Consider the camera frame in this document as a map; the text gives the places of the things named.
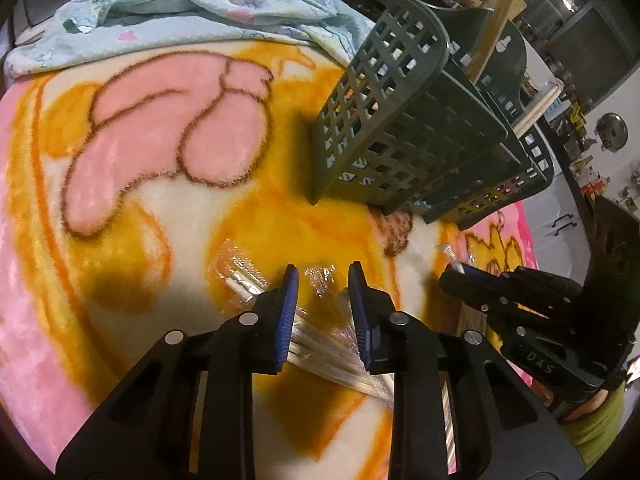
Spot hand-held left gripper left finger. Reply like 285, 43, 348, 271
55, 264, 301, 480

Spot plastic-wrapped chopsticks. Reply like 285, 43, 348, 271
435, 242, 468, 275

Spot curved wooden bar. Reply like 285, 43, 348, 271
469, 0, 530, 76

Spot person's right forearm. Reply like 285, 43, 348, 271
547, 382, 628, 473

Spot dark window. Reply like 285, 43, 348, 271
520, 0, 631, 103

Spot clear plastic packet of straws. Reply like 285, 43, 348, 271
210, 240, 396, 401

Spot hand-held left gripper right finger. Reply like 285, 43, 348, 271
347, 261, 586, 480

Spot pink yellow printed blanket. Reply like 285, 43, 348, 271
0, 40, 541, 480

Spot light blue printed cloth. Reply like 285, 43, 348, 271
5, 0, 386, 81

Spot dark green utensil basket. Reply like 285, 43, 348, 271
309, 0, 556, 231

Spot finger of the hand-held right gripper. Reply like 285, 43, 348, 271
465, 262, 585, 318
439, 266, 531, 341

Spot white kitchen cabinet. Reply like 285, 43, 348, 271
542, 160, 603, 286

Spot round steel lid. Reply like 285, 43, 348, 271
596, 112, 629, 153

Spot bundle of wooden chopsticks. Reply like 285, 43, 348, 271
514, 84, 563, 137

